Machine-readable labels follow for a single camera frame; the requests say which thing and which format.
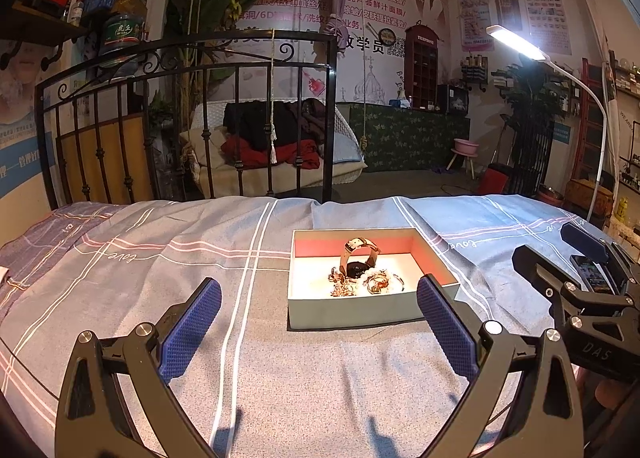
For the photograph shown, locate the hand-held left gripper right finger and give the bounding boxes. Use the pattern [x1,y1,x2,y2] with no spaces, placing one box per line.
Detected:
[416,274,587,458]

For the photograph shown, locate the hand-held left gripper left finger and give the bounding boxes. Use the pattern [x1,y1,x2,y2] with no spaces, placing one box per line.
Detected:
[54,278,223,458]

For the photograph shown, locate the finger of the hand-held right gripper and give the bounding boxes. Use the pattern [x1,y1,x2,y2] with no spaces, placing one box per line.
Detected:
[512,244,640,381]
[560,222,640,296]

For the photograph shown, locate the white pearl bracelet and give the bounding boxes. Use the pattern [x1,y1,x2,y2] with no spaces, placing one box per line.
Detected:
[361,270,393,295]

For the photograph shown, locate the green box with pink inside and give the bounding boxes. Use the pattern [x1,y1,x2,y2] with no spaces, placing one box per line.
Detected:
[286,227,460,331]

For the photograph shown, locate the black watch with beige strap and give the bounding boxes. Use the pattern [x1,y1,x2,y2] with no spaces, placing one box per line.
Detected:
[339,237,382,280]

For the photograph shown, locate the black smartphone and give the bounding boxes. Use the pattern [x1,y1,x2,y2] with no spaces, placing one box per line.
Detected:
[570,254,617,295]

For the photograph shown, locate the brown wicker basket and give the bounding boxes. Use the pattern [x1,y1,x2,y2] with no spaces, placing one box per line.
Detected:
[565,179,613,219]

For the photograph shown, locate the grey striped blanket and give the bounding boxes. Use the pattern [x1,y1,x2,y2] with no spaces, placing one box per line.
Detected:
[0,194,640,458]

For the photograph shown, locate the red dustpan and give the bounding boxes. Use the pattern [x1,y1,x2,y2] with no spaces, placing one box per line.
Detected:
[477,163,511,196]

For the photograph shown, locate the black metal fence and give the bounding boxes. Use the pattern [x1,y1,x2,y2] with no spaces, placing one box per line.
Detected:
[505,118,553,196]

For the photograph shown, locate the red wooden rack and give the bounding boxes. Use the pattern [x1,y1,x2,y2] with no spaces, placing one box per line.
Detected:
[572,64,610,184]

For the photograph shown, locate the pink stool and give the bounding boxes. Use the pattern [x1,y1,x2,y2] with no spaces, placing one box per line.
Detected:
[446,138,478,178]

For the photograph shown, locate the dark green potted plant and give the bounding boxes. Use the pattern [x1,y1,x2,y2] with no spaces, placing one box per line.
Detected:
[492,63,568,139]

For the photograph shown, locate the green patterned counter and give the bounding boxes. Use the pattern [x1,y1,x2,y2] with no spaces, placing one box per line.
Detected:
[347,103,471,173]

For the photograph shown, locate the small black monitor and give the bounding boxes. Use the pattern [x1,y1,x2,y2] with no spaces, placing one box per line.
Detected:
[436,84,470,114]

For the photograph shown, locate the red cloth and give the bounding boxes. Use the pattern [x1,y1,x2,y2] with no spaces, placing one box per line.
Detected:
[220,135,321,171]

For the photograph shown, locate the white floor lamp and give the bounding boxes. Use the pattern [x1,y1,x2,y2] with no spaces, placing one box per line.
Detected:
[486,24,621,228]

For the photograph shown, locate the black clothes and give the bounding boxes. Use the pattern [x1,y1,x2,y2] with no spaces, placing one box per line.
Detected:
[222,100,337,151]

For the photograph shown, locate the red phone booth cabinet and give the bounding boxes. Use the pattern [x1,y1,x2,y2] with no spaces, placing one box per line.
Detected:
[404,24,446,111]

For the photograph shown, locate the wall poster with product grid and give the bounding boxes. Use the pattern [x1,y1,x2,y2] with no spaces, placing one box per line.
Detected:
[519,0,572,56]

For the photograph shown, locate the rope with white tassel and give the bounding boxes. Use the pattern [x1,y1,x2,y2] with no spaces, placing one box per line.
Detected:
[267,30,279,169]

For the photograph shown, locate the plain hanging rope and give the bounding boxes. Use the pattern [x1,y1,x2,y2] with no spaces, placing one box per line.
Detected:
[351,0,372,155]

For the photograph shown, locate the black metal bed frame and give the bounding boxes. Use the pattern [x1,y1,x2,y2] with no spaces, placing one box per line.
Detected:
[34,30,346,213]

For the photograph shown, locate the wall poster with pink print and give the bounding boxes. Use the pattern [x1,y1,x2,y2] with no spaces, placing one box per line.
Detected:
[454,0,488,53]

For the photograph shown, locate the blue and white wall poster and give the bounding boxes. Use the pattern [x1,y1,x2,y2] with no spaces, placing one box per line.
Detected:
[0,38,57,201]

